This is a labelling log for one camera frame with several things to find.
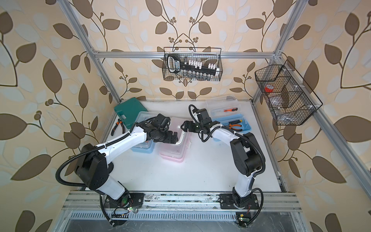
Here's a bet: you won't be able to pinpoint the pink toolbox with clear lid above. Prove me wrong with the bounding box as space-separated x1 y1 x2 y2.
158 116 192 163

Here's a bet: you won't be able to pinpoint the orange black small screwdriver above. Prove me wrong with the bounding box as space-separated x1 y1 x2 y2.
223 107 238 112

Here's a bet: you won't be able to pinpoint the black orange screwdriver in box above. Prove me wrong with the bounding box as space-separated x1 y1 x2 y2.
229 119 242 125

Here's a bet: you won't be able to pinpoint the blue toolbox at right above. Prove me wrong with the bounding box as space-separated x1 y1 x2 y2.
206 96 252 144

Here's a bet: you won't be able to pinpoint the orange black pliers on table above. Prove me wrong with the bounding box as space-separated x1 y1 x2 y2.
110 119 126 136

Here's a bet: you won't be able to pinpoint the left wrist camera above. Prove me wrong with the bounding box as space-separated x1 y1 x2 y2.
153 114 171 131

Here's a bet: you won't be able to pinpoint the blue toolbox with clear lid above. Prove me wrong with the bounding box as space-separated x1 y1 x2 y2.
131 111 158 154

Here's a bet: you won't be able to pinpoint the black wire basket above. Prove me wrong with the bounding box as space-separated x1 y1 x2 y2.
162 46 223 82
255 60 323 126

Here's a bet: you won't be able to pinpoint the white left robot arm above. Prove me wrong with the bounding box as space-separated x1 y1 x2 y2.
56 114 179 200

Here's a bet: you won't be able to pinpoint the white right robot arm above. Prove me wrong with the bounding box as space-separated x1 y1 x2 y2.
181 104 266 209

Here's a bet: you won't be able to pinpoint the black wire basket on back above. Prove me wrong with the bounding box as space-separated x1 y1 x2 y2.
162 46 223 82

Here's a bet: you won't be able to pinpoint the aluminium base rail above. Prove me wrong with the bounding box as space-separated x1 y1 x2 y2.
62 190 302 214

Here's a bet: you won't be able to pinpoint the black socket set holder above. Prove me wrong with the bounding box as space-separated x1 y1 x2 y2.
164 53 222 76

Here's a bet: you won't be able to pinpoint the black wire basket on right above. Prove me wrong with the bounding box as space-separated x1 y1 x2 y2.
255 60 323 126

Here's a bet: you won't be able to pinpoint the green plastic tool case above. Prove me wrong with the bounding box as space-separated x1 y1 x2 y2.
114 98 147 124

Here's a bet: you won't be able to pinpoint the red tape roll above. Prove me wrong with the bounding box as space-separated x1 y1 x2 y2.
264 84 274 93

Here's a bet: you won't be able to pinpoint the orange handled pliers in box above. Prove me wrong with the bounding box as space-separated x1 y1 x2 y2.
229 124 243 132

